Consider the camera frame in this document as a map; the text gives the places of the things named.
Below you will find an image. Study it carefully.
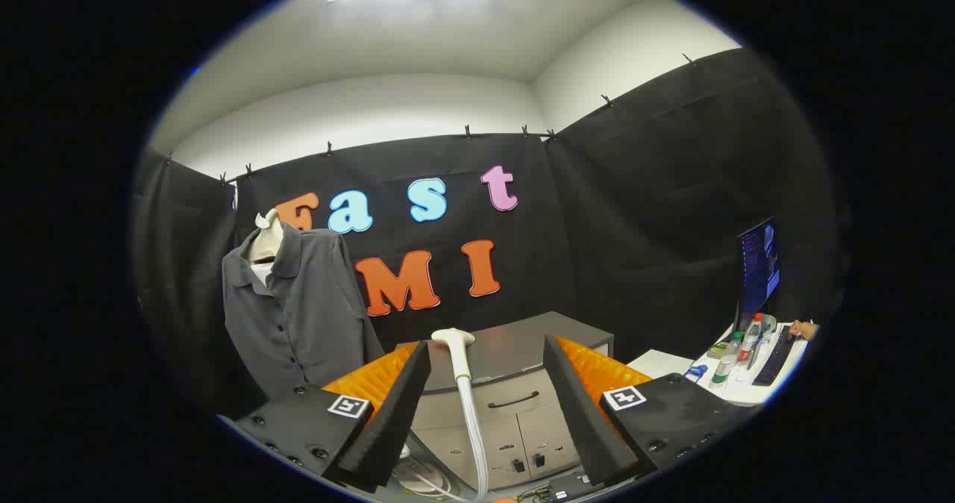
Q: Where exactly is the cream mannequin hanger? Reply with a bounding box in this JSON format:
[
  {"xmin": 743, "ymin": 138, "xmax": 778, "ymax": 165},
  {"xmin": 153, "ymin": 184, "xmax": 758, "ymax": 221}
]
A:
[{"xmin": 248, "ymin": 208, "xmax": 286, "ymax": 263}]

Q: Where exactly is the grey cabinet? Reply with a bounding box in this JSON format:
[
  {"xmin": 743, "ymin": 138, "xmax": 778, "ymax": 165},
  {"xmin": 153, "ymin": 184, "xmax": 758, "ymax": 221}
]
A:
[{"xmin": 395, "ymin": 310, "xmax": 615, "ymax": 489}]

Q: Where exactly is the red-capped plastic bottle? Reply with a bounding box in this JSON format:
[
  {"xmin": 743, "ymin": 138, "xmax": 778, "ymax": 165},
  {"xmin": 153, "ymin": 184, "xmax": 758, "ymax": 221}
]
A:
[{"xmin": 737, "ymin": 313, "xmax": 764, "ymax": 366}]

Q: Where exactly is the white desk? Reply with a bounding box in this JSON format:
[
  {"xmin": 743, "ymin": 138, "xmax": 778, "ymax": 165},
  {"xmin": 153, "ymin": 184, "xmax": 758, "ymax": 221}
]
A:
[{"xmin": 698, "ymin": 322, "xmax": 810, "ymax": 407}]

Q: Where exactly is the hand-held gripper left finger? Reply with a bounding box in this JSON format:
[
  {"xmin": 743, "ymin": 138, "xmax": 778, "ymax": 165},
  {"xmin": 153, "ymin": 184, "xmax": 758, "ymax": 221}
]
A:
[{"xmin": 231, "ymin": 340, "xmax": 432, "ymax": 495}]

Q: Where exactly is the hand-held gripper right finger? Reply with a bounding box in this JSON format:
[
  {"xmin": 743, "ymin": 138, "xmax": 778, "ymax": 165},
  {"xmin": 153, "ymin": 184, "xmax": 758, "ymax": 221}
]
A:
[{"xmin": 542, "ymin": 334, "xmax": 758, "ymax": 489}]

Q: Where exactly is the green-capped plastic bottle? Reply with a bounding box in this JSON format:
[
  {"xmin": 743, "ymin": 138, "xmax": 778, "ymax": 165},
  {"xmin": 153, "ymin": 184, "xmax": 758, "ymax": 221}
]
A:
[{"xmin": 710, "ymin": 331, "xmax": 745, "ymax": 388}]

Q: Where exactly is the white steamer base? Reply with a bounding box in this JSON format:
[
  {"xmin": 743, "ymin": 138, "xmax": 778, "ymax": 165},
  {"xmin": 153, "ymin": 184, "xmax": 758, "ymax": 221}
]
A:
[{"xmin": 393, "ymin": 447, "xmax": 452, "ymax": 498}]

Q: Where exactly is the black keyboard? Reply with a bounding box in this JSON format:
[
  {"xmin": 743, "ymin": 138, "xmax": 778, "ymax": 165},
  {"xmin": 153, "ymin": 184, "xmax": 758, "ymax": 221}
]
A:
[{"xmin": 752, "ymin": 325, "xmax": 798, "ymax": 387}]

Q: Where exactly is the white garment steamer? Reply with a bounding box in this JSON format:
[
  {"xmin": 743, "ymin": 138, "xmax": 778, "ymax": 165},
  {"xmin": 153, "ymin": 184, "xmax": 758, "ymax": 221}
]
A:
[{"xmin": 431, "ymin": 328, "xmax": 491, "ymax": 502}]

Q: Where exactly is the black power box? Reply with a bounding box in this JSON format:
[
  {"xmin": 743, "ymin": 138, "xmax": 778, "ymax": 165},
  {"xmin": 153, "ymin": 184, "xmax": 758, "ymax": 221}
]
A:
[{"xmin": 548, "ymin": 473, "xmax": 598, "ymax": 502}]

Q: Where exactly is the grey button-up shirt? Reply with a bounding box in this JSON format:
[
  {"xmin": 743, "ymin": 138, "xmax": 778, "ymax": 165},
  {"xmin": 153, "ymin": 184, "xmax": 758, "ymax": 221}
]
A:
[{"xmin": 222, "ymin": 223, "xmax": 385, "ymax": 401}]

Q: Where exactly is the computer monitor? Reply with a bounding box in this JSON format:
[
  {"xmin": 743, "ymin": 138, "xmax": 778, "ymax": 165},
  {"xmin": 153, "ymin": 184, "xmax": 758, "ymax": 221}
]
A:
[{"xmin": 735, "ymin": 217, "xmax": 782, "ymax": 332}]

